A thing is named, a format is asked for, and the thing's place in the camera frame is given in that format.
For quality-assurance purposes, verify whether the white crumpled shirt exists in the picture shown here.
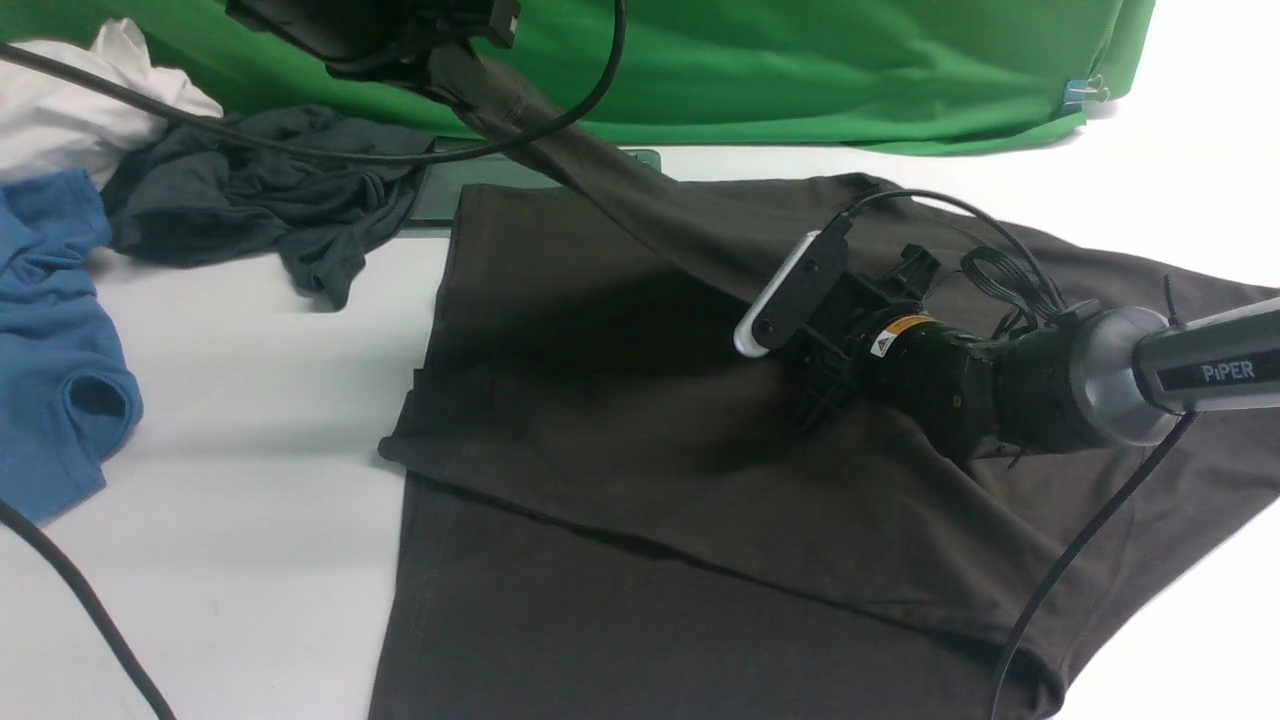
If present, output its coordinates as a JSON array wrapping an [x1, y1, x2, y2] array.
[[1, 18, 223, 190]]

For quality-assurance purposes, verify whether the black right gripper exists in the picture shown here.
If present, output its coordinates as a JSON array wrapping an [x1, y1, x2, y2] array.
[[792, 245, 986, 436]]

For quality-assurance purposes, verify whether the green backdrop cloth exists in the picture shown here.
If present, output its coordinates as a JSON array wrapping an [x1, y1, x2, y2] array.
[[1, 1, 1155, 156]]

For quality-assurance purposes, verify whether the blue binder clip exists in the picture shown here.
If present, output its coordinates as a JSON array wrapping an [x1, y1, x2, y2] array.
[[1059, 74, 1110, 117]]

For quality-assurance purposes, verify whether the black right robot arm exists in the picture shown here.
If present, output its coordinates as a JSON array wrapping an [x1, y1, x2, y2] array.
[[771, 245, 1277, 462]]

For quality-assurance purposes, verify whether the blue crumpled shirt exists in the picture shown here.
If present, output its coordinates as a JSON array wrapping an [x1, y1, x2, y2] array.
[[1, 169, 145, 524]]

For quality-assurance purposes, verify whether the right camera black cable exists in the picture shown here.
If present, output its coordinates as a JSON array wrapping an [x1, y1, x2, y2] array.
[[989, 410, 1201, 720]]

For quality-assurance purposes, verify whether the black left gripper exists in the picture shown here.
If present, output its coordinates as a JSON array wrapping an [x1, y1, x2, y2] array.
[[225, 0, 522, 81]]

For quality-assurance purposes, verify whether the dark teal crumpled shirt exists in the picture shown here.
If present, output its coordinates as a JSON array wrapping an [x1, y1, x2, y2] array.
[[102, 126, 428, 311]]

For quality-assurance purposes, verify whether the dark gray long-sleeve shirt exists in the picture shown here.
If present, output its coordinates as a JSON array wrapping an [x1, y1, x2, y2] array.
[[365, 40, 1280, 720]]

